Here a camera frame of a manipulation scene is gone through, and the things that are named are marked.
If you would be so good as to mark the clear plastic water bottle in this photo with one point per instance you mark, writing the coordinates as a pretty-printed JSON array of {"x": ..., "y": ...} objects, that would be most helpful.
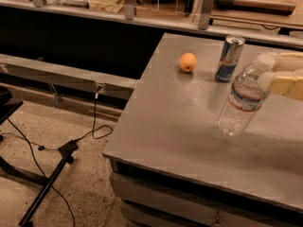
[{"x": 245, "y": 97}]

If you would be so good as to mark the grey upright post middle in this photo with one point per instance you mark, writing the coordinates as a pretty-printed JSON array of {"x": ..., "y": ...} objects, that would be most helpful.
[{"x": 129, "y": 9}]

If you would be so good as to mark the black metal stand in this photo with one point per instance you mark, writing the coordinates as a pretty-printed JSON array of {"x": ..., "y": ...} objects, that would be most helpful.
[{"x": 8, "y": 106}]

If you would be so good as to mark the blue silver energy drink can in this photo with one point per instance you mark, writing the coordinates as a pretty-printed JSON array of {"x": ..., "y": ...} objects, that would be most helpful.
[{"x": 229, "y": 58}]

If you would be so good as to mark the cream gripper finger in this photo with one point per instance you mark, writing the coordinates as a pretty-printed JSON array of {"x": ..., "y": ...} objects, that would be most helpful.
[
  {"x": 287, "y": 61},
  {"x": 283, "y": 83}
]

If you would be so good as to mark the orange fruit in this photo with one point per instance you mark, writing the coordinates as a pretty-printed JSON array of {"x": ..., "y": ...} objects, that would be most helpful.
[{"x": 187, "y": 62}]

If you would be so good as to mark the grey metal rail beam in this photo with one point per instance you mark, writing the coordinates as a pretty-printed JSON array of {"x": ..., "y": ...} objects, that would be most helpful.
[{"x": 75, "y": 78}]

